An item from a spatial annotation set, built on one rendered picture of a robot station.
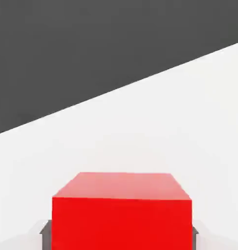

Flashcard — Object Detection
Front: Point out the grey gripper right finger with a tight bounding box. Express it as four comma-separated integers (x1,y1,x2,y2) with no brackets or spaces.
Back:
192,226,215,250

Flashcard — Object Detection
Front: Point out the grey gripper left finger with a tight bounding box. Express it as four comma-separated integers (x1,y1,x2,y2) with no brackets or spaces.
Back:
22,219,53,250

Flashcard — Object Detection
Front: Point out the small red cube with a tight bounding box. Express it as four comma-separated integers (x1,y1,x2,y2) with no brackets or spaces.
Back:
51,171,193,250

